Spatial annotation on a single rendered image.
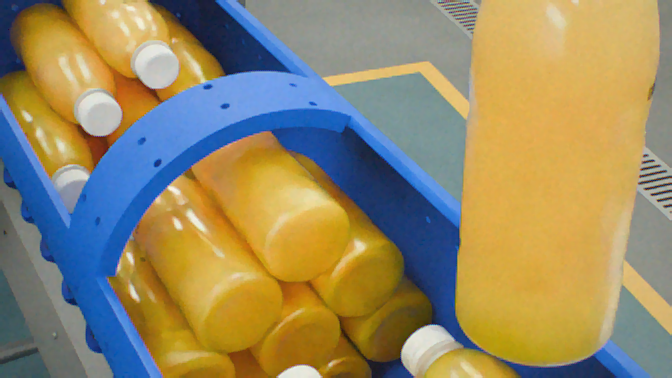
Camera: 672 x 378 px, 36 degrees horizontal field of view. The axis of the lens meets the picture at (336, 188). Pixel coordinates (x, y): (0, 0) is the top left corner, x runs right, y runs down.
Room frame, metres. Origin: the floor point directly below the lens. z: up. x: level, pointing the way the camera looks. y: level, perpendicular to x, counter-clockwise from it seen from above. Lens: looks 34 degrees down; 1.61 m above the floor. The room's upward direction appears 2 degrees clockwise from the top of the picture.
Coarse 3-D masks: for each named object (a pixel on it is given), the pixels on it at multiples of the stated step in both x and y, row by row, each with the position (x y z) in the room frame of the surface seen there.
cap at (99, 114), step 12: (96, 96) 0.85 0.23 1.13; (108, 96) 0.85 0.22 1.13; (84, 108) 0.84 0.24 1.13; (96, 108) 0.84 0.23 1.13; (108, 108) 0.84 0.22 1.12; (84, 120) 0.83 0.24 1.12; (96, 120) 0.84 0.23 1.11; (108, 120) 0.84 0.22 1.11; (120, 120) 0.85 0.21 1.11; (96, 132) 0.84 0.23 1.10; (108, 132) 0.84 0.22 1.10
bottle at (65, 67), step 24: (24, 24) 0.98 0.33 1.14; (48, 24) 0.96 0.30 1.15; (72, 24) 0.98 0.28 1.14; (24, 48) 0.95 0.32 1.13; (48, 48) 0.92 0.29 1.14; (72, 48) 0.91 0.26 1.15; (48, 72) 0.89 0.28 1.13; (72, 72) 0.88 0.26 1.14; (96, 72) 0.88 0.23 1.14; (48, 96) 0.88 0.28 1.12; (72, 96) 0.86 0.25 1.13; (72, 120) 0.86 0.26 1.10
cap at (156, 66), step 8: (152, 48) 0.87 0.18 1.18; (160, 48) 0.87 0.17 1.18; (144, 56) 0.86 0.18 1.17; (152, 56) 0.86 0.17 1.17; (160, 56) 0.86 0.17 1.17; (168, 56) 0.86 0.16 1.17; (136, 64) 0.86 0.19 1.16; (144, 64) 0.85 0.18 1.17; (152, 64) 0.86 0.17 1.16; (160, 64) 0.86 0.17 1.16; (168, 64) 0.86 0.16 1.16; (176, 64) 0.87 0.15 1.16; (144, 72) 0.85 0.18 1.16; (152, 72) 0.86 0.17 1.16; (160, 72) 0.86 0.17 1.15; (168, 72) 0.86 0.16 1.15; (176, 72) 0.87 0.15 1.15; (144, 80) 0.85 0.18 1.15; (152, 80) 0.85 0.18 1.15; (160, 80) 0.86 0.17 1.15; (168, 80) 0.86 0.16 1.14; (152, 88) 0.85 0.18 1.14; (160, 88) 0.86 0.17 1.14
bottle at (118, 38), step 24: (72, 0) 0.98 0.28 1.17; (96, 0) 0.95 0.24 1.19; (120, 0) 0.93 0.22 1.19; (144, 0) 0.95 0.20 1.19; (96, 24) 0.92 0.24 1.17; (120, 24) 0.90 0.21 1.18; (144, 24) 0.90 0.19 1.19; (96, 48) 0.91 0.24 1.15; (120, 48) 0.88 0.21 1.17; (144, 48) 0.87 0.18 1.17; (168, 48) 0.88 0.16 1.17; (120, 72) 0.89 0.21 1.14
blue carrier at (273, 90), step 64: (0, 0) 1.01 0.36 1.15; (192, 0) 1.11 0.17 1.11; (0, 64) 1.00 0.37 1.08; (256, 64) 0.98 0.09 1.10; (0, 128) 0.82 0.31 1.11; (192, 128) 0.64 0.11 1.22; (256, 128) 0.65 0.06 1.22; (320, 128) 0.86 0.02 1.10; (128, 192) 0.61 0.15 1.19; (384, 192) 0.76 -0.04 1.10; (64, 256) 0.64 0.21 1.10; (448, 256) 0.67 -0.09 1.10; (128, 320) 0.54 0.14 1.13; (448, 320) 0.65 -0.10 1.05
